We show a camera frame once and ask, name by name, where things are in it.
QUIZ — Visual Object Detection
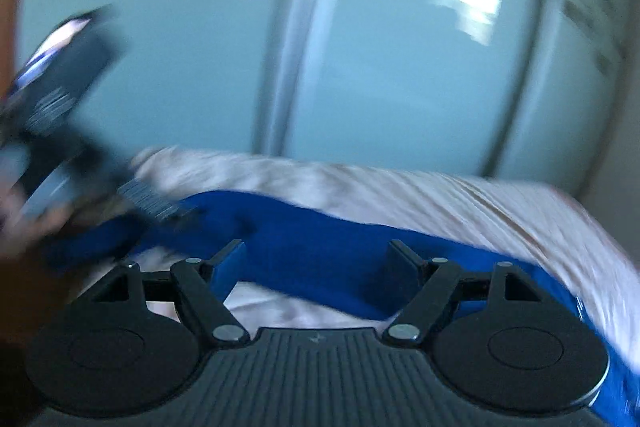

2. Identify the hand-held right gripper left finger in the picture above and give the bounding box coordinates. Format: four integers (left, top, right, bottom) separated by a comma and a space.
92, 239, 251, 349

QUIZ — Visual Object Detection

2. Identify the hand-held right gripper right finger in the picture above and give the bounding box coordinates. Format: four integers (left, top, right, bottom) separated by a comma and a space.
382, 239, 546, 348

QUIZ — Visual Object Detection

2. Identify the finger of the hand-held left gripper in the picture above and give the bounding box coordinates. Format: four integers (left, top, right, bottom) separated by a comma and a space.
117, 179, 206, 225

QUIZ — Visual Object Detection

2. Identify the blue fleece garment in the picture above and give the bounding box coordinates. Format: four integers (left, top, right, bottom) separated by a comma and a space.
42, 189, 640, 427

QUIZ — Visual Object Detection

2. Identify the person's left hand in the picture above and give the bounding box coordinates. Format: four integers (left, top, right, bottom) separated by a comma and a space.
0, 199, 73, 258

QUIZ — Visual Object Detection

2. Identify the pink bed sheet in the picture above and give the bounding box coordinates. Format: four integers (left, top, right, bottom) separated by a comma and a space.
75, 146, 640, 378

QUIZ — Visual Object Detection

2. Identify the frosted glass sliding wardrobe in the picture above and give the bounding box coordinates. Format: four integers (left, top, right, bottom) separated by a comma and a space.
15, 0, 631, 192

